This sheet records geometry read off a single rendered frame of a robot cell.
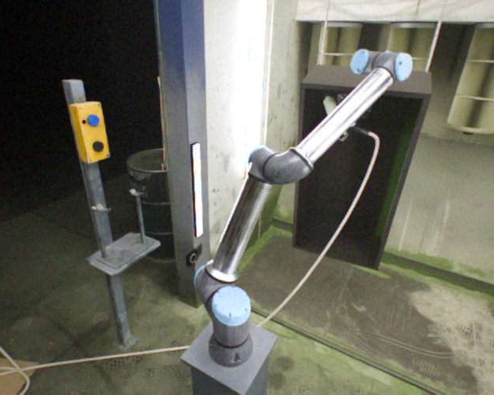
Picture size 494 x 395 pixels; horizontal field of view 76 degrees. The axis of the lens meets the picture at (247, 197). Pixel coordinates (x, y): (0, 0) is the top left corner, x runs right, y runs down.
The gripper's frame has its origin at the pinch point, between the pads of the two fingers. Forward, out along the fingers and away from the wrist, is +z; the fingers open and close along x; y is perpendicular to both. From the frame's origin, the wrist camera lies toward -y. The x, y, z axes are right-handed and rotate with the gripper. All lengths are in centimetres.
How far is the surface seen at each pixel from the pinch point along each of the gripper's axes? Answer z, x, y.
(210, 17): -3, 57, -69
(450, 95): 2, 104, 138
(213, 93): 32, 43, -57
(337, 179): 56, 26, 43
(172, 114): 41, 25, -77
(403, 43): -17, 110, 73
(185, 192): 79, 3, -59
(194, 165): 60, 9, -58
